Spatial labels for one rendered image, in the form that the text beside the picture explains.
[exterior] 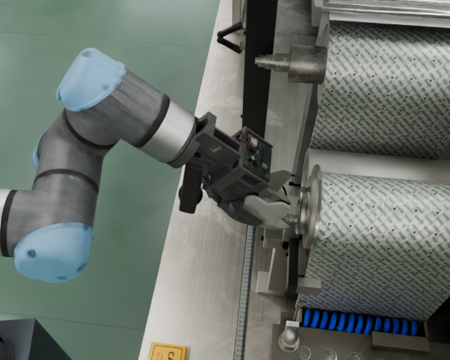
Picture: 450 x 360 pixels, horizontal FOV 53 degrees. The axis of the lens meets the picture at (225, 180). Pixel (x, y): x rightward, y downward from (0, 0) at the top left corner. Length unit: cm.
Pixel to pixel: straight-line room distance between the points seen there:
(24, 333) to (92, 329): 97
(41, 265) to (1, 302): 169
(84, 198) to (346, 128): 48
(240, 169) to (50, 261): 24
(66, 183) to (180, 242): 58
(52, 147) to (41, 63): 265
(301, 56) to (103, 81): 39
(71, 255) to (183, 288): 56
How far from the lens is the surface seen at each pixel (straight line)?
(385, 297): 84
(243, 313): 101
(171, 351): 96
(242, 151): 57
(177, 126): 54
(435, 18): 79
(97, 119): 54
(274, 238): 82
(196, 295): 102
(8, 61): 332
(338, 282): 79
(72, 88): 52
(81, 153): 57
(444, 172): 86
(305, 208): 68
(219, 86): 144
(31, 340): 107
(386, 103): 80
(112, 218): 226
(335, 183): 68
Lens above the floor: 184
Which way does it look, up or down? 52 degrees down
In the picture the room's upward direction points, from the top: straight up
